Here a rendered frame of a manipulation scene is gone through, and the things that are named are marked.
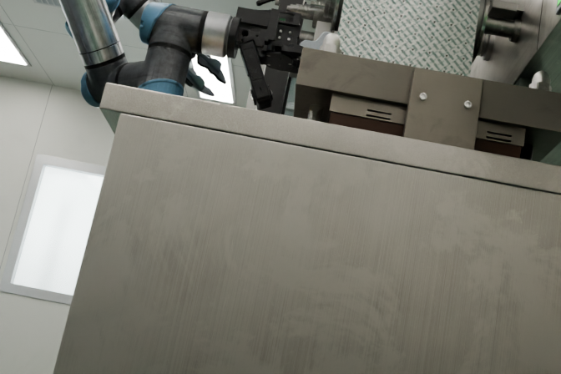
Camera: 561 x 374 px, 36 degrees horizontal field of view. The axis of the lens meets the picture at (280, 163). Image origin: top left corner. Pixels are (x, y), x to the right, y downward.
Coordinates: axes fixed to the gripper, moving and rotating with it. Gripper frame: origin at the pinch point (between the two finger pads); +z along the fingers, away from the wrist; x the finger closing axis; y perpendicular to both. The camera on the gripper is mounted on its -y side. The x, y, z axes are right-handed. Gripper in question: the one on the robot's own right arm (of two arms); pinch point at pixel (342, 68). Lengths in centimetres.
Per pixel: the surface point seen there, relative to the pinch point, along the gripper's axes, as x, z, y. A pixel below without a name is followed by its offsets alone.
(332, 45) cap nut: -18.0, -2.2, -4.1
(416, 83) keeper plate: -22.0, 10.6, -9.5
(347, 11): -0.2, -1.0, 10.7
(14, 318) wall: 556, -217, -26
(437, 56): -0.2, 15.6, 5.3
